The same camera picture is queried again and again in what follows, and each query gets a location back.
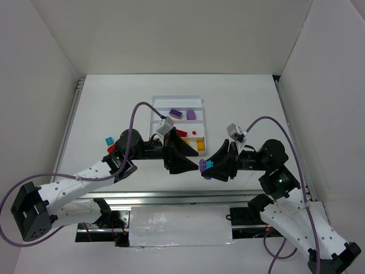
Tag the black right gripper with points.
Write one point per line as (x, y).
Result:
(234, 160)

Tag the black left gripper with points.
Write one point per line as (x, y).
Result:
(166, 153)

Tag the teal lego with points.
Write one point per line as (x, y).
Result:
(209, 164)

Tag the red curved lego brick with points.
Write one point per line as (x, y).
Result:
(182, 133)

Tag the yellow lego plate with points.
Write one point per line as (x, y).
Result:
(200, 145)

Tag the purple sloped lego brick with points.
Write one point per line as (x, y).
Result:
(175, 113)

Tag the purple flower lego brick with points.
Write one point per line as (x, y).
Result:
(190, 114)

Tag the red two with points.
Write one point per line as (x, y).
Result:
(111, 148)

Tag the small teal lego brick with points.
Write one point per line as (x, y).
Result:
(109, 141)

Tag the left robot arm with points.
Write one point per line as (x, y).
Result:
(38, 209)

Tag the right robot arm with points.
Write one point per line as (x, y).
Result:
(282, 205)

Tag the white divided sorting tray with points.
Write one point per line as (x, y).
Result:
(163, 104)

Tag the silver foil cover plate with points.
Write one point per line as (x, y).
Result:
(180, 226)

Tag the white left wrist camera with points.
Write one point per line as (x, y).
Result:
(163, 127)

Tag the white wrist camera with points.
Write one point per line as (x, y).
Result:
(237, 135)
(163, 127)

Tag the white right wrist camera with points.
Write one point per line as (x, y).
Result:
(237, 135)

